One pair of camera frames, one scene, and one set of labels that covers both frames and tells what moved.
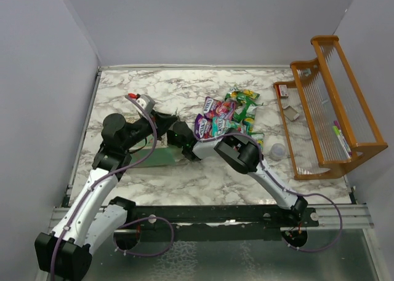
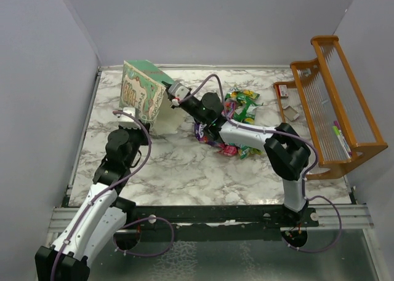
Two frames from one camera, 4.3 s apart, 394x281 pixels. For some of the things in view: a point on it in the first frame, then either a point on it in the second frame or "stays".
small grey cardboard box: (290, 113) stays
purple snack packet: (203, 126) stays
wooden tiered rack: (324, 125) stays
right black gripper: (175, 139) → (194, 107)
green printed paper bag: (157, 157) → (144, 88)
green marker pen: (337, 131) stays
